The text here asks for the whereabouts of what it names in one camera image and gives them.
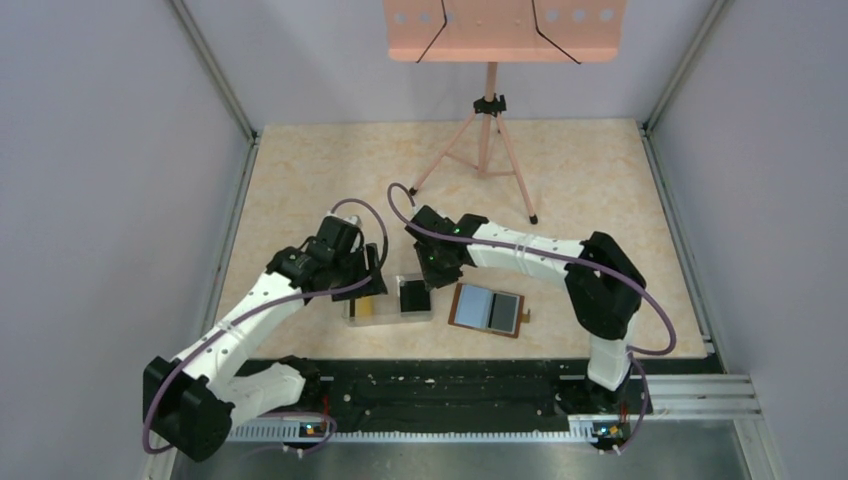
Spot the black credit card stack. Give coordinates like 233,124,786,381
399,280,431,314

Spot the brown leather card holder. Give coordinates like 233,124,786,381
448,283,531,339

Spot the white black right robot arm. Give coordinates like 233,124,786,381
405,206,646,412

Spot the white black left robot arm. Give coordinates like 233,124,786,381
141,212,374,461

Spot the yellow credit card stack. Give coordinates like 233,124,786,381
348,297,375,318

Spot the clear acrylic card box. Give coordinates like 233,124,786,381
342,273,433,327

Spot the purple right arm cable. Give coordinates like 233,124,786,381
386,182,678,453

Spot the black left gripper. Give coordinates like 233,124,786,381
331,242,387,301

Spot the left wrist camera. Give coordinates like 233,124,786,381
337,214,362,229

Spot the pink tripod music stand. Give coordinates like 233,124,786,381
383,0,628,225

